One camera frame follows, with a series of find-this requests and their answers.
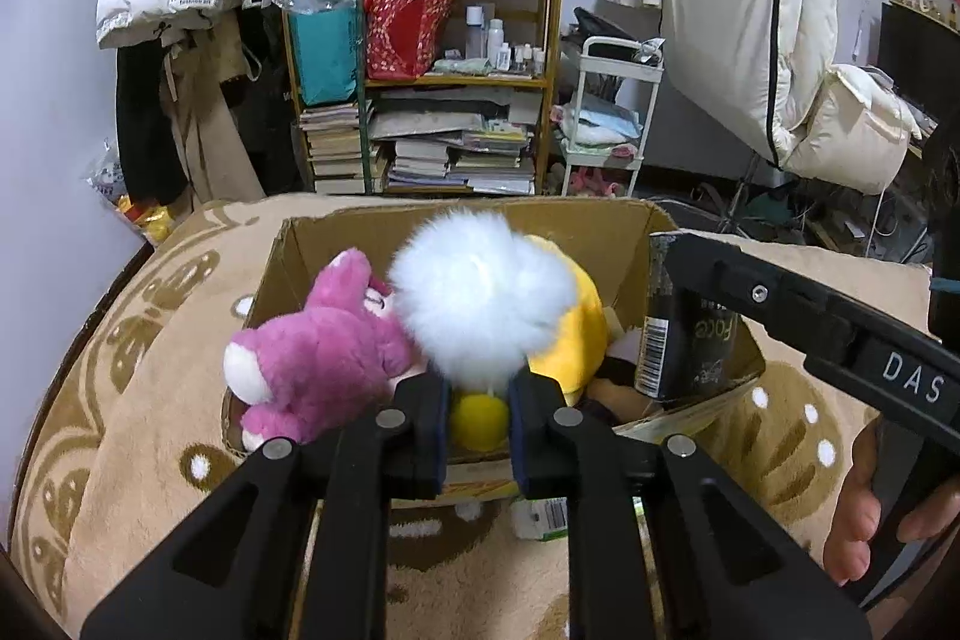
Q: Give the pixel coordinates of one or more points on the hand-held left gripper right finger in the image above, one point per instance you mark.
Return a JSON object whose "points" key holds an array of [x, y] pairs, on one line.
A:
{"points": [[529, 437]]}

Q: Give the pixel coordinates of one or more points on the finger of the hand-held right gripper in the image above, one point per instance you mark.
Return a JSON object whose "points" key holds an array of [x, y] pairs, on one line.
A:
{"points": [[750, 291]]}

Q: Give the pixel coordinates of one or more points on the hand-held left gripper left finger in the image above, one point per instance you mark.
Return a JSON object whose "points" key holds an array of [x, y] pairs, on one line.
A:
{"points": [[431, 430]]}

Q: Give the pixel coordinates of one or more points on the yellow dog plush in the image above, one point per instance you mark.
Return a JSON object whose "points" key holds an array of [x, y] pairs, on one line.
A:
{"points": [[586, 325]]}

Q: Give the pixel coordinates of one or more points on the pink bear plush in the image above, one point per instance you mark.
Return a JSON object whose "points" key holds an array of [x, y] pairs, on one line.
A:
{"points": [[322, 340]]}

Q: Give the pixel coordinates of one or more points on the white fluffy pompom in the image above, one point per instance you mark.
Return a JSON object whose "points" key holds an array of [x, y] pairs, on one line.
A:
{"points": [[480, 295]]}

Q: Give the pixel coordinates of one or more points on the cardboard box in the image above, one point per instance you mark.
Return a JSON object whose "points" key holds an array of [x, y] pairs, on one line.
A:
{"points": [[315, 250]]}

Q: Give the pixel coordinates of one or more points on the person's right hand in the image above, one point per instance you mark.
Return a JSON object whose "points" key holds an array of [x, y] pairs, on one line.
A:
{"points": [[851, 520]]}

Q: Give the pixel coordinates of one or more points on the green and white carton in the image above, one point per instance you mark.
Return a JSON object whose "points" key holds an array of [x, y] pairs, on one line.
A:
{"points": [[544, 520]]}

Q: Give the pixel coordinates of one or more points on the metal chair base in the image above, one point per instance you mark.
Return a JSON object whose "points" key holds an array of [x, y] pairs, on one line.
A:
{"points": [[720, 205]]}

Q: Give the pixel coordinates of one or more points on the pink toy in cart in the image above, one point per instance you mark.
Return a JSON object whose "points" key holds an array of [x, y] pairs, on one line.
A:
{"points": [[592, 183]]}

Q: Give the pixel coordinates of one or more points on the folded cloths in cart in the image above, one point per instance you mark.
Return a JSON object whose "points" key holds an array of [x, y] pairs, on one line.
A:
{"points": [[600, 123]]}

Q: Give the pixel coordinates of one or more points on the white trolley cart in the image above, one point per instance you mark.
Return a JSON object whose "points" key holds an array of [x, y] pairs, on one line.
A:
{"points": [[592, 78]]}

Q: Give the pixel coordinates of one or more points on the wide stack of books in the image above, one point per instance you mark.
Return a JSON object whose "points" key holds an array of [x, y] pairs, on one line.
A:
{"points": [[457, 156]]}

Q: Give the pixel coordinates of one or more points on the cream puffer coat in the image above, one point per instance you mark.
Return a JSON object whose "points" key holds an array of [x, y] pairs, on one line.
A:
{"points": [[720, 10]]}

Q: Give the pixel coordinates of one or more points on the dark monitor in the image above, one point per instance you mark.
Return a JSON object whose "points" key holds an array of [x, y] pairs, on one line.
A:
{"points": [[919, 55]]}

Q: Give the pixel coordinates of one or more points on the narrow stack of books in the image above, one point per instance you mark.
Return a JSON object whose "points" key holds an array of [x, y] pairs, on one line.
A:
{"points": [[334, 149]]}

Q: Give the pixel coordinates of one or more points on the black bag on cart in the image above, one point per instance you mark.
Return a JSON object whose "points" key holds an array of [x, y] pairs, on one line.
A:
{"points": [[607, 29]]}

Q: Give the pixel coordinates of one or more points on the wooden shelf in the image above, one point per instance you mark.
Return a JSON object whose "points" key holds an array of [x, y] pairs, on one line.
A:
{"points": [[555, 10]]}

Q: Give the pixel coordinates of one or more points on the green pole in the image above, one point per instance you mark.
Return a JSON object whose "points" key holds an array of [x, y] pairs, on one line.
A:
{"points": [[364, 85]]}

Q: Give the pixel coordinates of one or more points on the group of cosmetic bottles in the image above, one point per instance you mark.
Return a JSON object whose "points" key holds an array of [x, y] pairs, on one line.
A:
{"points": [[495, 40]]}

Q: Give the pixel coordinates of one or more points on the pile of snack bags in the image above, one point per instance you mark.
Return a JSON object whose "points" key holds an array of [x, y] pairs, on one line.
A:
{"points": [[135, 205]]}

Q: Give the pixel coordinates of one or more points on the beige trench coat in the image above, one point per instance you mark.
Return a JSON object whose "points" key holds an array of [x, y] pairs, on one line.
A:
{"points": [[202, 130]]}

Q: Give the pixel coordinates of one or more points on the teal paper bag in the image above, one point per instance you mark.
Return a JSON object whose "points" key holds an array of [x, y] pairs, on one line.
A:
{"points": [[322, 55]]}

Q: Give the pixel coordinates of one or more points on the red patterned bag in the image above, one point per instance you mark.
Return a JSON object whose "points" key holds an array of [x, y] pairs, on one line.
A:
{"points": [[405, 33]]}

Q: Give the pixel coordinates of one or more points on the dark hanging coat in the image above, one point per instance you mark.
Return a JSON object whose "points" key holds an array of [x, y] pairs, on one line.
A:
{"points": [[142, 115]]}

